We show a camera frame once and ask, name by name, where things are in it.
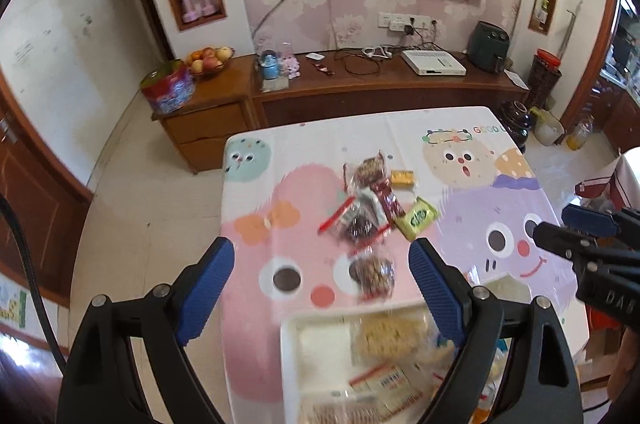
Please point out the dark green air fryer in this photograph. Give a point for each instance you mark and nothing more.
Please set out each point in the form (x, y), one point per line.
(487, 46)

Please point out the clear nut bar packet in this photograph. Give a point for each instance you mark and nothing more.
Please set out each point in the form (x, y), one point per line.
(369, 171)

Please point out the blue snow globe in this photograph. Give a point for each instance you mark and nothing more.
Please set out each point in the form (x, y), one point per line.
(269, 66)

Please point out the dark dried fruit packet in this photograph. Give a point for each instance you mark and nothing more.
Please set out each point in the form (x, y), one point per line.
(357, 223)

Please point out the person's right hand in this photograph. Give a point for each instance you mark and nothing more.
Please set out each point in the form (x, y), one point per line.
(625, 369)

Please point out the small red wrapped item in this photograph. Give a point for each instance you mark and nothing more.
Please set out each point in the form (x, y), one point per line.
(322, 69)

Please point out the brown sliced bread packet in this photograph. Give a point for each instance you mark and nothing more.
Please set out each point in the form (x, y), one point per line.
(340, 415)

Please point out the wooden television console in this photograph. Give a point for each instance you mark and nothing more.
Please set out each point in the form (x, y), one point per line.
(380, 96)

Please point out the white set-top box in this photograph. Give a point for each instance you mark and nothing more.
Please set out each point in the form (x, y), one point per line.
(432, 62)

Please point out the white cloth covered furniture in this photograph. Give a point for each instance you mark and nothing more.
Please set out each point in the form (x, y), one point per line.
(627, 179)

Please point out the cartoon printed tablecloth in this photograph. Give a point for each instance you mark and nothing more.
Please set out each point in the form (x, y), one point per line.
(300, 184)

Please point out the red bag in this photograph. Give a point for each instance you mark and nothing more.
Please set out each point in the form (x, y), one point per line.
(592, 188)

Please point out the small white device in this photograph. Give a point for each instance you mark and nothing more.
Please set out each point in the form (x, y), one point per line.
(314, 56)

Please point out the white paper sheet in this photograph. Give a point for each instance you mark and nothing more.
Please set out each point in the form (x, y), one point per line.
(515, 79)

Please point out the colourful wall poster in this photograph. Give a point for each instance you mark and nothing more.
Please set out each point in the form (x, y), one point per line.
(11, 304)

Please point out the long dark red packet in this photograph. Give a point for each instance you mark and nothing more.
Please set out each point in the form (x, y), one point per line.
(389, 200)

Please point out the red white label packet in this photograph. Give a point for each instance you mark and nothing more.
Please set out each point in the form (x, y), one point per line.
(382, 381)

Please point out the small green bottle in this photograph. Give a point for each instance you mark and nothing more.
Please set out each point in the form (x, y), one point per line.
(542, 11)

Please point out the white plastic jug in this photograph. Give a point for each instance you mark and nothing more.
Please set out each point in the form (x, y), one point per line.
(547, 129)

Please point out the pile of fruit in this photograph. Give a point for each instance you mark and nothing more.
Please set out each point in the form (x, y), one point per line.
(207, 57)

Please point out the clear pale pastry packet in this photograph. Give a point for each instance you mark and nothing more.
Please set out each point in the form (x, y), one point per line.
(390, 336)

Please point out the nut brittle packet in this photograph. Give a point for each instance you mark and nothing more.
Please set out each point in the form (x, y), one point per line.
(372, 276)

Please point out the yellow cake packet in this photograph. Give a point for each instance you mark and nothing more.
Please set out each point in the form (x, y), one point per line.
(402, 179)

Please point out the brown wooden door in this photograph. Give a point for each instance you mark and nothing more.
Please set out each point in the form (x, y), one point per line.
(35, 204)

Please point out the round colourful tin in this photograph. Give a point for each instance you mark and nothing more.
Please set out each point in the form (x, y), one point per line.
(167, 88)

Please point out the white plastic tray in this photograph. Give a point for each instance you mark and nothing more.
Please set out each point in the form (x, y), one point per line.
(320, 349)

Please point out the wooden side cabinet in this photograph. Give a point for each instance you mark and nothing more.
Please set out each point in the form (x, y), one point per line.
(210, 123)

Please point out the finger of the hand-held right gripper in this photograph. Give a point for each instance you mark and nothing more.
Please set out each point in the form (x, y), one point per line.
(557, 239)
(587, 220)

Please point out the yellow oil bottle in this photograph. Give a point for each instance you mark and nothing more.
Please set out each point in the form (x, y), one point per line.
(579, 136)

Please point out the wicker bin with red lid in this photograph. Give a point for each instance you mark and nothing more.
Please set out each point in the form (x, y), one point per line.
(545, 78)

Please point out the white wall socket strip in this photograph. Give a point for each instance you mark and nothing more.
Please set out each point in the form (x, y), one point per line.
(395, 21)

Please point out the pink toy figure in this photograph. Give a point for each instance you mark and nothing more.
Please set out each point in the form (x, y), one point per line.
(290, 63)

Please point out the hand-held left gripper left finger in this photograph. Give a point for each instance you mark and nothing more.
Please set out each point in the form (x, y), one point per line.
(207, 291)

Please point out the green snack packet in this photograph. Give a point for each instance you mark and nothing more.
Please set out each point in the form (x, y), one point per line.
(415, 219)

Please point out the dark brown ceramic jar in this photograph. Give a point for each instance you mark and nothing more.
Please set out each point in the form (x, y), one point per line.
(516, 126)

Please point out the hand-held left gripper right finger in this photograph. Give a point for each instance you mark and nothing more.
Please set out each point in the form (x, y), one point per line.
(435, 294)

